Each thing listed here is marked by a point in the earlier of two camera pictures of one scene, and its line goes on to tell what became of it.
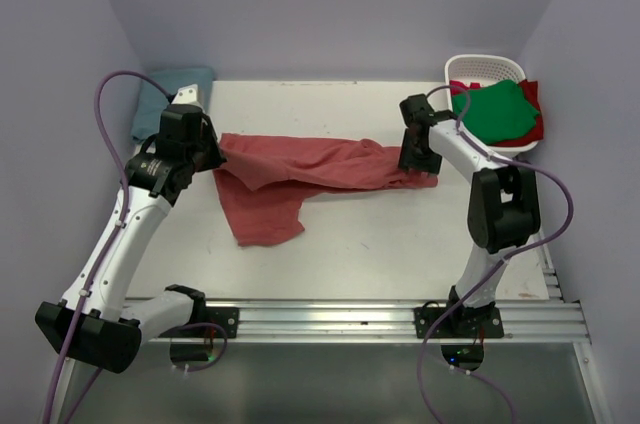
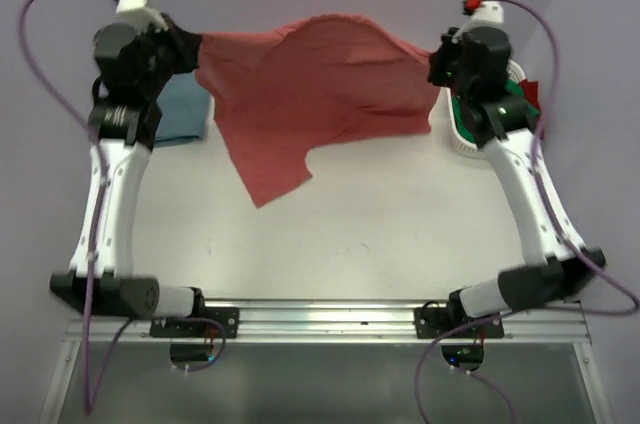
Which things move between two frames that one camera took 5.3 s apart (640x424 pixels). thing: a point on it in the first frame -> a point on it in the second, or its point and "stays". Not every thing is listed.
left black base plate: x=226 y=317 stays
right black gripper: x=431 y=165 -> x=452 y=41
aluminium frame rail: x=558 y=319 stays
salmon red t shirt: x=264 y=176 -> x=277 y=92
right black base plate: x=461 y=322 stays
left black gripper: x=215 y=158 -> x=183 y=43
